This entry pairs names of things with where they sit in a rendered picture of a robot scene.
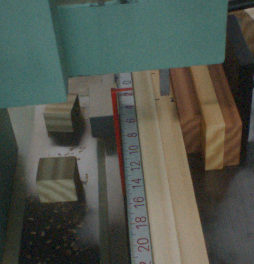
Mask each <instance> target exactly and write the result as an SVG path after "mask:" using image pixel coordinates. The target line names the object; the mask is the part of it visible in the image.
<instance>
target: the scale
mask: <svg viewBox="0 0 254 264"><path fill-rule="evenodd" d="M118 86H119V88H132V85H131V75H130V72H125V73H118ZM119 93H120V108H121V122H122V130H123V144H124V158H125V166H126V180H127V202H128V216H129V224H130V239H131V253H132V261H133V264H152V262H151V252H150V241H149V231H148V225H147V215H146V205H145V199H144V189H143V179H142V173H141V163H140V153H139V147H138V137H137V127H136V117H135V111H134V101H133V90H127V91H119Z"/></svg>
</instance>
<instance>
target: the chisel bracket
mask: <svg viewBox="0 0 254 264"><path fill-rule="evenodd" d="M228 1H229V0H57V11H58V17H59V22H60V28H61V35H62V41H63V45H64V51H65V58H66V62H67V69H68V75H69V78H75V77H87V76H94V75H106V74H118V73H125V72H137V71H149V70H160V69H168V68H180V67H192V66H199V65H211V64H221V63H223V62H224V60H225V49H226V26H227V3H228Z"/></svg>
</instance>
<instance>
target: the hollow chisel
mask: <svg viewBox="0 0 254 264"><path fill-rule="evenodd" d="M159 90H160V96H165V95H170V83H169V68H168V69H160V70H159Z"/></svg>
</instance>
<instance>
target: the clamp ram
mask: <svg viewBox="0 0 254 264"><path fill-rule="evenodd" d="M222 66H223V69H224V72H225V75H226V78H227V80H228V83H229V86H230V89H231V92H232V95H233V98H234V101H235V103H236V106H237V111H238V113H239V117H240V120H241V122H242V132H241V141H243V140H248V138H249V125H250V113H251V106H252V94H253V88H254V59H253V56H252V54H251V51H250V49H249V47H248V44H247V42H246V40H245V38H244V35H243V33H242V30H241V28H240V26H239V23H238V21H237V19H236V16H235V15H234V14H230V15H227V26H226V49H225V60H224V62H223V63H222Z"/></svg>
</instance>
